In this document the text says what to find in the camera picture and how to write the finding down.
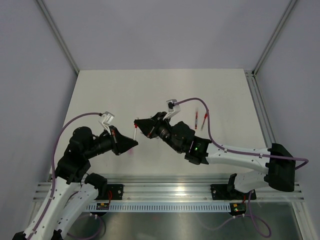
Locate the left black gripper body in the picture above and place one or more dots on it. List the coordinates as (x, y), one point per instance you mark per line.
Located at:
(103, 143)

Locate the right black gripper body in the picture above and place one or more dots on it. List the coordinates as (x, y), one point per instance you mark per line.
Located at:
(163, 130)

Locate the clear red-tipped pen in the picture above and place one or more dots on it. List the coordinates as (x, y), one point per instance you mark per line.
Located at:
(135, 131)

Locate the red gel pen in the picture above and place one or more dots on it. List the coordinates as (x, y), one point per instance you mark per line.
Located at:
(196, 118)

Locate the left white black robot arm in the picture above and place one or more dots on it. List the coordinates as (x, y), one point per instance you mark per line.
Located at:
(72, 189)

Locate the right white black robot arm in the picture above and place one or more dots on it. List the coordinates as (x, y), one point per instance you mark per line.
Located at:
(204, 151)

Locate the pink highlighter marker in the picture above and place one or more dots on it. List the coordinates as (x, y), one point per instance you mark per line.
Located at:
(130, 151)

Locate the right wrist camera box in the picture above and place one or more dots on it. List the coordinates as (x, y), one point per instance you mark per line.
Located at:
(172, 108)

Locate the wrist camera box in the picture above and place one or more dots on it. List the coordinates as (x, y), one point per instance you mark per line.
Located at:
(105, 121)
(172, 108)

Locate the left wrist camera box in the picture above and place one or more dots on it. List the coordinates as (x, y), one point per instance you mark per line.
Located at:
(105, 121)

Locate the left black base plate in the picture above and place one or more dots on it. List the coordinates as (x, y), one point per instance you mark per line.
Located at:
(115, 191)

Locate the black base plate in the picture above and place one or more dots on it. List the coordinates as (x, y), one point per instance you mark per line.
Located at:
(115, 191)
(227, 191)

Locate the aluminium front rail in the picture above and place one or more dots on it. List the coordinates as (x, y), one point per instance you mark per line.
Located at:
(196, 188)

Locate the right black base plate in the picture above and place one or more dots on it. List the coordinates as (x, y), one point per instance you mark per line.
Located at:
(227, 191)

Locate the white slotted cable duct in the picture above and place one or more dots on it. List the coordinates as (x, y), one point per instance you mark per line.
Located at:
(158, 207)

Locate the right aluminium side rail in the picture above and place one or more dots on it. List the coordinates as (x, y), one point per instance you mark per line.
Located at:
(267, 112)

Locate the left aluminium frame post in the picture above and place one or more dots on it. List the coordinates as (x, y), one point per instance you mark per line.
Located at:
(50, 21)

